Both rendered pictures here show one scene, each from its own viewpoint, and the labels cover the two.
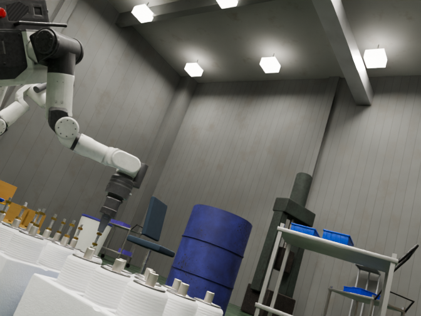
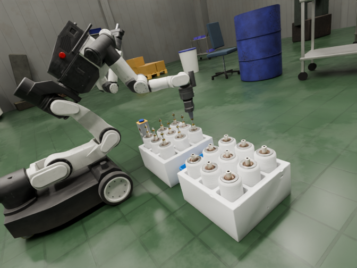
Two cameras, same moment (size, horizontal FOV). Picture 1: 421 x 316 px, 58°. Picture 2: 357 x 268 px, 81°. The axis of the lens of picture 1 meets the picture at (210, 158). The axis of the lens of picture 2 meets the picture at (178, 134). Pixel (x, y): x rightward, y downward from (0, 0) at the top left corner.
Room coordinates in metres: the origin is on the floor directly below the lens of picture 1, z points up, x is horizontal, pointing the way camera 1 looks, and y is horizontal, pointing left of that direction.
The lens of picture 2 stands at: (0.17, -0.07, 0.79)
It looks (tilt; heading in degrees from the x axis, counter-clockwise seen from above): 23 degrees down; 21
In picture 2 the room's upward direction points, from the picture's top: 14 degrees counter-clockwise
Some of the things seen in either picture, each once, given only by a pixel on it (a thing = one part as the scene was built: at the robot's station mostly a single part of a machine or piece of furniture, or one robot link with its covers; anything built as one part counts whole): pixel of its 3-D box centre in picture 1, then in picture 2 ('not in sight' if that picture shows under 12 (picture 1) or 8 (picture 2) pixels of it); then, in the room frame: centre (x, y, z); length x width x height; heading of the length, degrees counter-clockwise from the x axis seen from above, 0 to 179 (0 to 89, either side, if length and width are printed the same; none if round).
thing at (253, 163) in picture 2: (180, 295); (247, 164); (0.98, -0.05, 0.25); 0.08 x 0.08 x 0.01
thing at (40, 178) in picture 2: not in sight; (50, 170); (0.97, 1.10, 0.28); 0.21 x 0.20 x 0.13; 141
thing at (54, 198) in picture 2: not in sight; (61, 179); (0.99, 1.08, 0.19); 0.64 x 0.52 x 0.33; 141
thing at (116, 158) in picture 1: (121, 162); (177, 80); (1.39, 0.31, 0.60); 0.13 x 0.09 x 0.07; 111
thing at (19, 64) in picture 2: not in sight; (20, 81); (5.72, 7.15, 0.89); 1.06 x 1.05 x 1.78; 51
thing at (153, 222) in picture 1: (151, 242); (221, 50); (4.45, 0.29, 0.50); 0.58 x 0.55 x 0.99; 46
